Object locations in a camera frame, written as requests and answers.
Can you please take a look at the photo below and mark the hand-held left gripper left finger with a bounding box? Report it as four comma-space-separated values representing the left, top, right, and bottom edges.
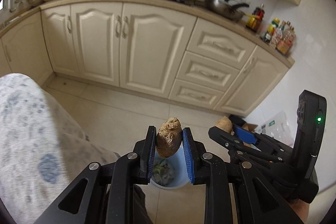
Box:
34, 126, 158, 224

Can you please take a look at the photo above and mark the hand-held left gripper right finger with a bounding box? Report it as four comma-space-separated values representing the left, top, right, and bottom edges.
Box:
182, 127, 297, 224

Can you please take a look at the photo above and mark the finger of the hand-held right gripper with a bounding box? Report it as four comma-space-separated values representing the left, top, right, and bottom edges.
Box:
208, 126, 263, 161
232, 123, 293, 159

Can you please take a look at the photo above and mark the light blue trash bin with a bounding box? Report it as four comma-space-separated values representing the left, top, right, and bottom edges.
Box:
150, 149, 191, 190

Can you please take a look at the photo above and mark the brown paper ball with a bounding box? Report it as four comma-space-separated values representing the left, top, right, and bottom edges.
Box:
156, 116, 183, 159
215, 116, 233, 134

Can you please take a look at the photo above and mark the person's right forearm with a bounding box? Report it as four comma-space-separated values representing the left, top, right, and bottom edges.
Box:
290, 199, 319, 224

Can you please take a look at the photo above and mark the cardboard box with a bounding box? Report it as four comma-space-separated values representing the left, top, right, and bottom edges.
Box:
228, 115, 259, 147

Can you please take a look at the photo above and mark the dark bag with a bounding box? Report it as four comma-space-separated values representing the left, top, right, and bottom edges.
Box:
230, 114, 247, 126

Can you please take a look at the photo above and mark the grey green crumpled wrapper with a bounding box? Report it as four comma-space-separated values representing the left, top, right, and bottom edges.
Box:
154, 158, 176, 186

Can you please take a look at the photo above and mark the clear plastic packaging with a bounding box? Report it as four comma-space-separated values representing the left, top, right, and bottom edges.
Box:
259, 111, 296, 147

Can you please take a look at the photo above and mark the person's dark trouser leg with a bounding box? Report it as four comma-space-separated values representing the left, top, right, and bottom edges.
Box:
133, 183, 153, 224

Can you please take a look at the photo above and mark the small cream cabinet drawer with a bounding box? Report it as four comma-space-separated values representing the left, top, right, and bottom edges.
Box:
169, 80, 225, 109

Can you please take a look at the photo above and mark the medium cream cabinet drawer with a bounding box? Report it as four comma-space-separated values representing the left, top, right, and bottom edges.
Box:
176, 52, 240, 92

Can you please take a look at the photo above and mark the large cream cabinet drawer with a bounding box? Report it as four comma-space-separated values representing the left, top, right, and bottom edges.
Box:
186, 18, 256, 69

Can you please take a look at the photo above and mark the clear seasoning bottle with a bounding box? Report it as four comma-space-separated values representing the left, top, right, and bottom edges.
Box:
277, 26, 297, 55
272, 21, 286, 48

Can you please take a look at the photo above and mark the green capped sauce bottle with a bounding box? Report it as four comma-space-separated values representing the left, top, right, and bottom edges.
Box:
262, 18, 280, 43

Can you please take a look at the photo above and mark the yellow condiment container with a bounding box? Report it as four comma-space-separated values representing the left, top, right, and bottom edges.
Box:
245, 14, 261, 31

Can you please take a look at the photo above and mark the grey patterned cloth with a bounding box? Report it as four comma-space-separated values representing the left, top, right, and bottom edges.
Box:
0, 73, 121, 224

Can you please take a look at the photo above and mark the dark bottle with red label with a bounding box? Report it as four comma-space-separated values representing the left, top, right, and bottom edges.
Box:
252, 4, 265, 20

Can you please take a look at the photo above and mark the steel frying pan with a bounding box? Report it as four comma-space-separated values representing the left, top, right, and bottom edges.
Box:
205, 0, 250, 22

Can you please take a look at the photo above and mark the cream lower kitchen cabinet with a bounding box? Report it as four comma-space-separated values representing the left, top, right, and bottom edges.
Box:
0, 0, 296, 118

